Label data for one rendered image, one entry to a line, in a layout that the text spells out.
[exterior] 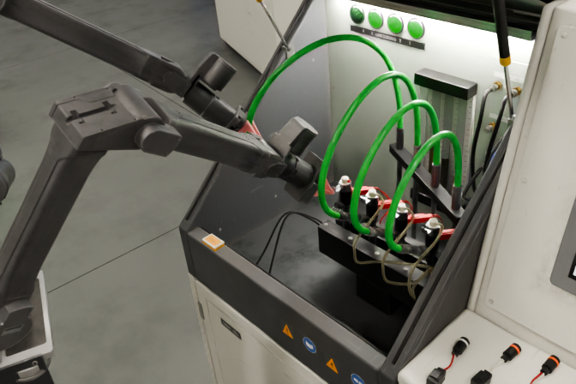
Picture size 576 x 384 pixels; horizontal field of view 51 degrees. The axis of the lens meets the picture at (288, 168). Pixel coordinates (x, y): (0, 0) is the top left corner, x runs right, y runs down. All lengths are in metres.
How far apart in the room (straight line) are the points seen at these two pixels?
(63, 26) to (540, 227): 0.96
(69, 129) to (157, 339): 1.90
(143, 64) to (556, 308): 0.90
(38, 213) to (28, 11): 0.52
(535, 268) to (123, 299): 2.05
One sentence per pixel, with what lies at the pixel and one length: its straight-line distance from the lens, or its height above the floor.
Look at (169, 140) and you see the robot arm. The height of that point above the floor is 1.48.
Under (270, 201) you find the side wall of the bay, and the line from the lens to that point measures 1.70.
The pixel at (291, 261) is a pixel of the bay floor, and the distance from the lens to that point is 1.59.
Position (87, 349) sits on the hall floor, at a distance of 2.70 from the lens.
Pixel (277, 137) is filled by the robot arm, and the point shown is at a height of 1.29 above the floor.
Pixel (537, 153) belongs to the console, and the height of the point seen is 1.32.
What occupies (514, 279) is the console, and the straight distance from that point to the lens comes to 1.20.
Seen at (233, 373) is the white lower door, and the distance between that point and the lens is 1.80.
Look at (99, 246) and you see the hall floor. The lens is 3.20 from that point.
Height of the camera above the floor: 1.88
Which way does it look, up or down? 33 degrees down
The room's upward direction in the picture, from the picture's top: 5 degrees counter-clockwise
